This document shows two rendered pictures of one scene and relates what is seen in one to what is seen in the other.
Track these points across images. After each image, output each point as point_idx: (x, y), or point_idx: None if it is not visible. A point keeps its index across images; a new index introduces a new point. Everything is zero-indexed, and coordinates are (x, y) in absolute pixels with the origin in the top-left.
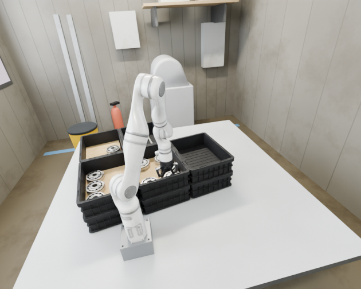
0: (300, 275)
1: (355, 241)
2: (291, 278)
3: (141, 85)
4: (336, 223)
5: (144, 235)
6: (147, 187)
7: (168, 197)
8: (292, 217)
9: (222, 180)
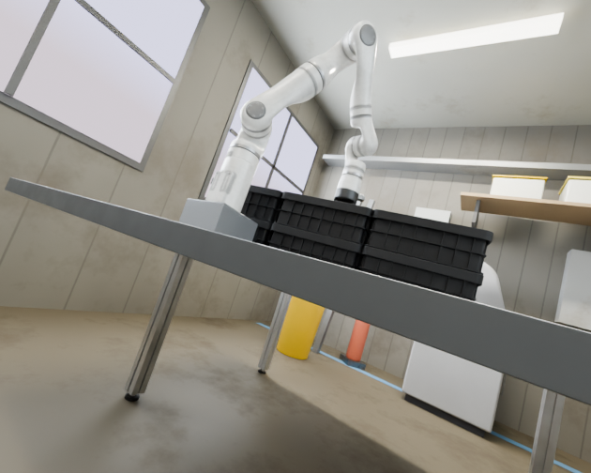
0: (590, 376)
1: None
2: (503, 362)
3: (346, 32)
4: None
5: (226, 203)
6: (292, 199)
7: (312, 245)
8: None
9: (443, 285)
